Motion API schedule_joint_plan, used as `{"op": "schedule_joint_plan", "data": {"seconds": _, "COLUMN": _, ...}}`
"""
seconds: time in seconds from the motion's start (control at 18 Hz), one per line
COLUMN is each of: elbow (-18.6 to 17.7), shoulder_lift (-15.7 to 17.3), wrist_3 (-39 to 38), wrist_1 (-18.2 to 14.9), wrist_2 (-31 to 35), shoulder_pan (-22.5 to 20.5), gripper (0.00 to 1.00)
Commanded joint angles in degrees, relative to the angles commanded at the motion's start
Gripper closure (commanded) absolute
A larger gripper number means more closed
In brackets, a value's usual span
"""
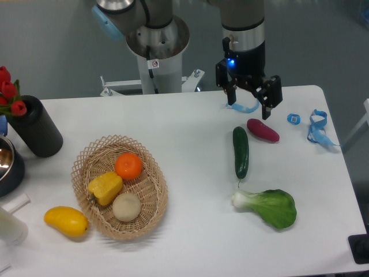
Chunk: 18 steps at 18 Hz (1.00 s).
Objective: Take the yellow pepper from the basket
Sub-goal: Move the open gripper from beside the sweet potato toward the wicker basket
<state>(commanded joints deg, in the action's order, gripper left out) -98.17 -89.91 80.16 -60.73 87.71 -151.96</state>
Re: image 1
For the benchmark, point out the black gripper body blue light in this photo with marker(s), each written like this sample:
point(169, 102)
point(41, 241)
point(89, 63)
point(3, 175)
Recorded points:
point(245, 70)

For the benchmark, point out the yellow bell pepper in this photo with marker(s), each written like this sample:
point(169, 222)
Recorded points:
point(105, 187)

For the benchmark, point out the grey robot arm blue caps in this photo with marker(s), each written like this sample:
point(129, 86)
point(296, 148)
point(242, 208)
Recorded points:
point(242, 21)

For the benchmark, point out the curved blue tape strip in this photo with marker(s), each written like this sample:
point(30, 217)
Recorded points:
point(243, 109)

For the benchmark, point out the purple sweet potato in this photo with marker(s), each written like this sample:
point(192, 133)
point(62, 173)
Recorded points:
point(261, 131)

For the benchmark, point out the small blue tape roll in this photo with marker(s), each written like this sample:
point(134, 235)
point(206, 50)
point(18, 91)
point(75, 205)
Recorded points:
point(294, 119)

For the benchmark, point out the dark green cucumber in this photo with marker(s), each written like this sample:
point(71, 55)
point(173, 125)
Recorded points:
point(241, 151)

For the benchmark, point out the tangled blue ribbon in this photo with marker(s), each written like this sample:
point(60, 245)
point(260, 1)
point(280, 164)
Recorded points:
point(316, 130)

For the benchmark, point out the green bok choy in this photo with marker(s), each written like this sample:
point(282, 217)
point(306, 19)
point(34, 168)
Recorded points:
point(274, 207)

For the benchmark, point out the orange fruit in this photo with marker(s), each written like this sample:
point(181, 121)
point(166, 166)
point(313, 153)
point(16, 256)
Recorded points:
point(128, 166)

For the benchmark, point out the beige round potato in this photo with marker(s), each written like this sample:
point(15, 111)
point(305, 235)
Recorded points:
point(126, 207)

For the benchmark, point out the black device table corner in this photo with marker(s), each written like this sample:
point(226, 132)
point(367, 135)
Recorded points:
point(359, 248)

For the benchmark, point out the black ribbed vase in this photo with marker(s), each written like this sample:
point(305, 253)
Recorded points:
point(37, 129)

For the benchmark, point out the yellow mango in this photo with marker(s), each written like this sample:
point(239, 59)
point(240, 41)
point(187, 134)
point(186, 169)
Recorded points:
point(67, 220)

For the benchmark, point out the red artificial tulips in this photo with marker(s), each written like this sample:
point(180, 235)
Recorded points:
point(11, 101)

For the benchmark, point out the dark metal bowl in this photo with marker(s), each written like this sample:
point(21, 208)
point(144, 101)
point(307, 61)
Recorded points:
point(12, 167)

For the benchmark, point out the white flat stick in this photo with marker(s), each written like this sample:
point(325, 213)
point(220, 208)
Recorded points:
point(17, 203)

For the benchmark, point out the white cylindrical bottle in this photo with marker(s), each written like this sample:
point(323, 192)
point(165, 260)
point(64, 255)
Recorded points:
point(13, 230)

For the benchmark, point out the white metal mounting bracket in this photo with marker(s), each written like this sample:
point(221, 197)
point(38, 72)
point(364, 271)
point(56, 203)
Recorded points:
point(191, 83)

